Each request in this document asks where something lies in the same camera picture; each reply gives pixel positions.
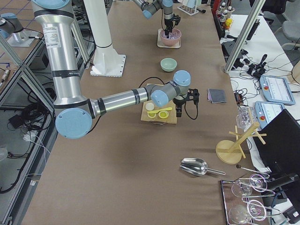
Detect yellow plastic knife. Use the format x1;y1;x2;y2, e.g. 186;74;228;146
147;107;173;114

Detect lemon slice lower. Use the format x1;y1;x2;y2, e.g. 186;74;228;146
158;111;169;119

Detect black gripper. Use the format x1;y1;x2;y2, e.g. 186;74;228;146
173;89;199;117
163;13;180;38

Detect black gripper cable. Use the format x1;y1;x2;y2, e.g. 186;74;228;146
138;76;200;120

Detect white dish rack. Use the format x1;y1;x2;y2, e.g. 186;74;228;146
177;0;206;16

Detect wooden cup stand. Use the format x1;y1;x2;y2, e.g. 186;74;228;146
216;121;266;165

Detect grey folded cloths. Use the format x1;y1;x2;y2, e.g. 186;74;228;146
207;89;227;103

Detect bamboo cutting board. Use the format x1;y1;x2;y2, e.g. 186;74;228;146
140;83;179;125

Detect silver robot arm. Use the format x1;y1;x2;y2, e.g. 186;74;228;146
133;0;180;38
32;0;199;139

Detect wine glass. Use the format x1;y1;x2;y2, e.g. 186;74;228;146
232;174;267;197
228;200;267;225

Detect clear plastic container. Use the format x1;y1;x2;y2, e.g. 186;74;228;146
236;106;257;130

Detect lower blue teach pendant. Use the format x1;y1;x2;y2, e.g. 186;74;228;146
254;101;285;129

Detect cream plastic tray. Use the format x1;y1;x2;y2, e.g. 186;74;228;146
156;28;182;49

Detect lemon slice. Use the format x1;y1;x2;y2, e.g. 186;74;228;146
147;113;157;119
158;111;169;119

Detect pink bowl with ice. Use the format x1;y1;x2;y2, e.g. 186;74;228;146
157;29;181;48

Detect blue teach pendant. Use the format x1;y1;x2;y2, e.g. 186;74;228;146
259;75;296;105
254;101;285;129

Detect upper wine glass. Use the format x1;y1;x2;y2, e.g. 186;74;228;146
232;174;267;197

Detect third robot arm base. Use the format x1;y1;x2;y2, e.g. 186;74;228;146
0;13;38;47

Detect aluminium frame post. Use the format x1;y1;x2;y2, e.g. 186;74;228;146
224;0;265;73

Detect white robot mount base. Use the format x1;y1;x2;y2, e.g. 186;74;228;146
84;0;126;77

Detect metal ice scoop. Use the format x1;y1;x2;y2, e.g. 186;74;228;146
180;158;226;176

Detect upper blue teach pendant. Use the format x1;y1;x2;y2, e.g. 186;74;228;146
259;75;296;105

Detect green bowl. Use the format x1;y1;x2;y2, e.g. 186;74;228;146
160;58;177;72

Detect lemon slice upper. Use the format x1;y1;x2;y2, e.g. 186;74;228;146
147;113;157;119

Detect black monitor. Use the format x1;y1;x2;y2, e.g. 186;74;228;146
254;109;300;174

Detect lower wine glass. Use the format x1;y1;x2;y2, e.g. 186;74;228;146
228;200;267;225

